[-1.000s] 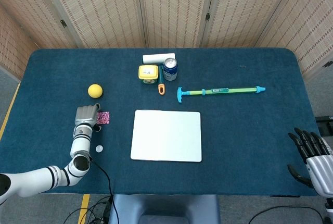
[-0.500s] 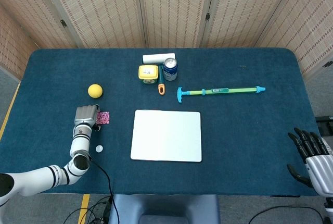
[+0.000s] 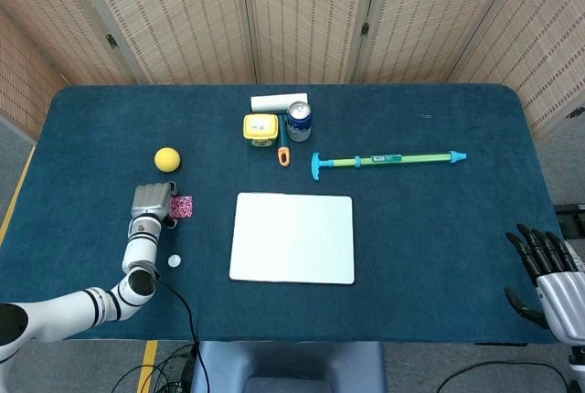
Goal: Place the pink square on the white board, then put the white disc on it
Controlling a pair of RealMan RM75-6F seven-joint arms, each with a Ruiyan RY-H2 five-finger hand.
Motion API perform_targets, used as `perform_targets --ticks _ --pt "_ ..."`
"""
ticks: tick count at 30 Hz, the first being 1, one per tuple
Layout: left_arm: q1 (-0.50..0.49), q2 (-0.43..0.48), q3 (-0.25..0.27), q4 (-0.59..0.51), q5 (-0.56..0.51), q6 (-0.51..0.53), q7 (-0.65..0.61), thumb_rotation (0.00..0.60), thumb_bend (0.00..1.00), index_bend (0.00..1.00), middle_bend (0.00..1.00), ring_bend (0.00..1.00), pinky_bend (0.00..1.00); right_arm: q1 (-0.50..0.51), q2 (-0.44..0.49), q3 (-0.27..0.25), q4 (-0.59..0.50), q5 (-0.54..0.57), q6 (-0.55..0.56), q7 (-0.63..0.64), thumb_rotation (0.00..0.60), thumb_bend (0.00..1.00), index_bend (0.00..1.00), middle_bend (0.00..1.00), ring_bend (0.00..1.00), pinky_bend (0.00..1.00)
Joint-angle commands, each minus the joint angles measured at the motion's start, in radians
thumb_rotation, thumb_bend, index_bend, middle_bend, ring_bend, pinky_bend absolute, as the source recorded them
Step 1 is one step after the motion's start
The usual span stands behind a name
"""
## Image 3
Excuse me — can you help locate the black floor cable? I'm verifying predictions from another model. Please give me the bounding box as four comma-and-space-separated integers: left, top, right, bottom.
112, 342, 197, 393
436, 359, 568, 393

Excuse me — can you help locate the pink white patterned block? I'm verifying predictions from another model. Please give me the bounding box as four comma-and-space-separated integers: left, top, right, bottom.
167, 196, 194, 220

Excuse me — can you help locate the yellow lidded green container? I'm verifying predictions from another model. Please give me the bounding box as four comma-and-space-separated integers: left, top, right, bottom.
242, 113, 281, 149

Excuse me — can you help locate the dark blue tablecloth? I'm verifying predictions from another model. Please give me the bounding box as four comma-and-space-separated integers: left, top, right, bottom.
0, 83, 568, 344

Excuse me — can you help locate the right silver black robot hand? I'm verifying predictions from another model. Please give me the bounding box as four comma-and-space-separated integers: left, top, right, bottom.
504, 223, 585, 346

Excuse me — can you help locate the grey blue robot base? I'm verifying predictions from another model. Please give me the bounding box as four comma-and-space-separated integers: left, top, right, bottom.
189, 340, 388, 393

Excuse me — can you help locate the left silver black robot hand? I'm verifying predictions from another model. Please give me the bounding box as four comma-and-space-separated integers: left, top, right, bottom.
130, 181, 182, 229

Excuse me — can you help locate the white board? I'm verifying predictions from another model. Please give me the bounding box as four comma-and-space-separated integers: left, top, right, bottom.
229, 191, 356, 286

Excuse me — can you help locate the woven folding screen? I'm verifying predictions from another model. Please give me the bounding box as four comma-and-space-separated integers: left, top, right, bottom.
0, 0, 585, 143

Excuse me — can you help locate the blue white drink can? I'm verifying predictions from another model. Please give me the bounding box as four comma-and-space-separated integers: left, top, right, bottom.
286, 101, 314, 143

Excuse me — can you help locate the white paper roll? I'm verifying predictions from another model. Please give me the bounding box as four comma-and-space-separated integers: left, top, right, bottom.
250, 92, 310, 113

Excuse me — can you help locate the yellow foam ball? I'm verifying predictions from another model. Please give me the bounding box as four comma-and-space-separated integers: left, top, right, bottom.
154, 146, 182, 173

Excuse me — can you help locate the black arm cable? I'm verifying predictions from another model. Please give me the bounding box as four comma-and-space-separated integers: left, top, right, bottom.
154, 273, 211, 393

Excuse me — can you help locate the green orange handled tool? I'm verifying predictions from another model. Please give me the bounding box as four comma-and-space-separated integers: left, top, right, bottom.
277, 113, 292, 167

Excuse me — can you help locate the green blue toy water pump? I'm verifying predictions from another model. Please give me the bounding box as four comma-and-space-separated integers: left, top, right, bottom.
311, 149, 469, 183

